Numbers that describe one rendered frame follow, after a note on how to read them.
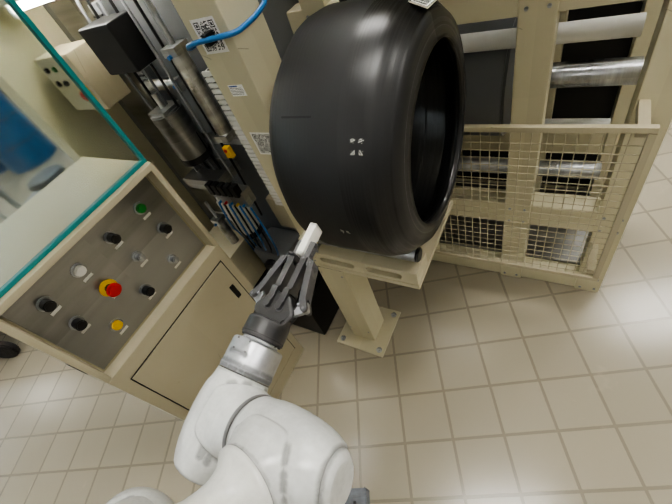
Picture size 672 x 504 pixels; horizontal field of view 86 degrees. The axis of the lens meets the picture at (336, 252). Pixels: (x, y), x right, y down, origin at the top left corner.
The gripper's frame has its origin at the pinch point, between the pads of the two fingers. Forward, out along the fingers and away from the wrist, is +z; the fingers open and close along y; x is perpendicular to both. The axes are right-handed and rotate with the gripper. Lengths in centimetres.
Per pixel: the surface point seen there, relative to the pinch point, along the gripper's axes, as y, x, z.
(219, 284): 64, 47, -2
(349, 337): 42, 126, 11
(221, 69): 36, -14, 35
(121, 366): 64, 29, -38
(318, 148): 2.0, -7.8, 16.3
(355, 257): 11.7, 41.0, 17.9
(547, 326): -46, 133, 45
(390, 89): -10.7, -12.5, 26.2
